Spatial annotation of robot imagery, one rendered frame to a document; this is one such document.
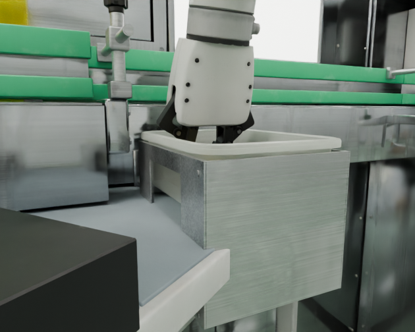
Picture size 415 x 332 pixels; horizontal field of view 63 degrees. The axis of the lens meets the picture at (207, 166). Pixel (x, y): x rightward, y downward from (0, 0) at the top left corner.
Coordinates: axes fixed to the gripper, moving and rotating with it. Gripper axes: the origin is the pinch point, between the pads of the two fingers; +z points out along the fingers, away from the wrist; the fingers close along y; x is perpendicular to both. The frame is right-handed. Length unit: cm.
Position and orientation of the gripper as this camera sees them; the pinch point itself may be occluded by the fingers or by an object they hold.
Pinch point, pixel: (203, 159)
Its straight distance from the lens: 45.4
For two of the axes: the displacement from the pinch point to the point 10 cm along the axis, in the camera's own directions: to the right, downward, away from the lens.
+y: -9.0, 0.7, -4.3
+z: -1.1, 9.1, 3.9
